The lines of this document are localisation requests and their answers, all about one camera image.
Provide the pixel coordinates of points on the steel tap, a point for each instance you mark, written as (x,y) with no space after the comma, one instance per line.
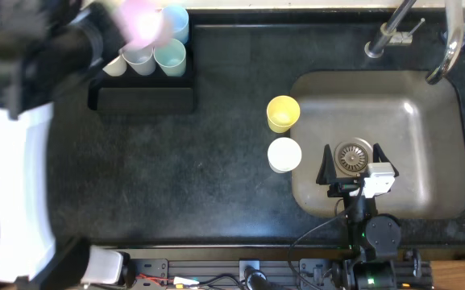
(453,40)

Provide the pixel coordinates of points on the steel sink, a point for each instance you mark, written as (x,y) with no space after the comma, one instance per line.
(417,141)

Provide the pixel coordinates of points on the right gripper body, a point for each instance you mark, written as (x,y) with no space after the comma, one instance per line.
(341,189)

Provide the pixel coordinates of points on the white cup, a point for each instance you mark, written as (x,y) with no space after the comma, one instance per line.
(283,155)

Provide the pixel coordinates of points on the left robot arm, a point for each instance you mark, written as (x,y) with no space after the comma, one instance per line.
(10,181)

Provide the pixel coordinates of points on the black tray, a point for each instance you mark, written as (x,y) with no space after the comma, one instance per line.
(145,100)

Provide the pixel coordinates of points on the cream cup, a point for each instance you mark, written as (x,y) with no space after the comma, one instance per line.
(116,67)

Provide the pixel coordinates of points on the blue cup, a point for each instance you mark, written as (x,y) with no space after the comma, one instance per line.
(177,22)

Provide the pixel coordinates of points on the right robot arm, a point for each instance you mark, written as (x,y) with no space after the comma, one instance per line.
(381,233)

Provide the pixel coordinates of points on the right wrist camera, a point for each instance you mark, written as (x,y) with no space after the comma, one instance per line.
(377,179)

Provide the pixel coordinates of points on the pink cup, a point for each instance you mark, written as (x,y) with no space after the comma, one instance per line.
(141,22)

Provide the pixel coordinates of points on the mounting rail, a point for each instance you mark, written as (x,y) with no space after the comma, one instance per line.
(216,274)

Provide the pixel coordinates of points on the light green cup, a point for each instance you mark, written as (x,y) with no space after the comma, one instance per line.
(171,58)

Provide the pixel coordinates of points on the grey cup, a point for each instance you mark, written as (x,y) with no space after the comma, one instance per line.
(140,62)

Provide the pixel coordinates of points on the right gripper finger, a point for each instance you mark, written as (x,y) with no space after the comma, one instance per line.
(381,154)
(327,169)

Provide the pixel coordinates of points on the yellow cup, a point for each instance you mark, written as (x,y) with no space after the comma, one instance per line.
(282,114)

